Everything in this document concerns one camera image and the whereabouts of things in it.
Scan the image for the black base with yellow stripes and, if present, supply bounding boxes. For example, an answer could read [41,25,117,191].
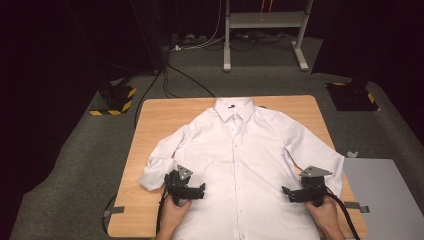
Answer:
[325,81,381,112]
[88,83,138,117]

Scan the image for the white button-up dress shirt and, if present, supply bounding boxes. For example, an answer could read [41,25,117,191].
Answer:
[138,97,346,240]

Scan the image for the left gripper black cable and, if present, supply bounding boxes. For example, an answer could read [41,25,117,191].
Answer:
[155,186,168,236]

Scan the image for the black cable bundle under stand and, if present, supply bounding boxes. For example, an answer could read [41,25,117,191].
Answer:
[229,30,296,53]

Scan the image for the orange hanging cable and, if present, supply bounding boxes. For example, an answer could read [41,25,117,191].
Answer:
[260,0,274,22]

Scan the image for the grey tape piece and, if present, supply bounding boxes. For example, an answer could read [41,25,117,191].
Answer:
[343,201,371,214]
[102,205,126,218]

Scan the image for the white metal stand frame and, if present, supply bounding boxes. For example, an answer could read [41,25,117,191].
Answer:
[223,0,314,73]

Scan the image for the person's left hand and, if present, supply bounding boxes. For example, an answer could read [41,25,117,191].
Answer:
[161,195,193,232]

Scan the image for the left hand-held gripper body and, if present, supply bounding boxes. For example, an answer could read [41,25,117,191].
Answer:
[164,164,198,207]

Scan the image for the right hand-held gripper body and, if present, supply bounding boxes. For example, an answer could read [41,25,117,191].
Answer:
[295,165,334,207]

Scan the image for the person's right hand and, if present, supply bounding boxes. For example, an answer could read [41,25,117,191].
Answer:
[305,195,340,233]

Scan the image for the white floor cable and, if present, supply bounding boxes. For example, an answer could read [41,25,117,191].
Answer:
[169,0,228,53]

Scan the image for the grey flat board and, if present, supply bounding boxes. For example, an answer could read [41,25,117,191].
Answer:
[342,157,424,240]

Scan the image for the power strip with plugs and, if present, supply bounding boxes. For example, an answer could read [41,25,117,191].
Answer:
[169,32,208,51]

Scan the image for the right gripper black braided cable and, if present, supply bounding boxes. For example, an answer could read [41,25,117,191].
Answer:
[324,187,362,240]

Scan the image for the black floor cable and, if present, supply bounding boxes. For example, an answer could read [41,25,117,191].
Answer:
[133,62,217,130]

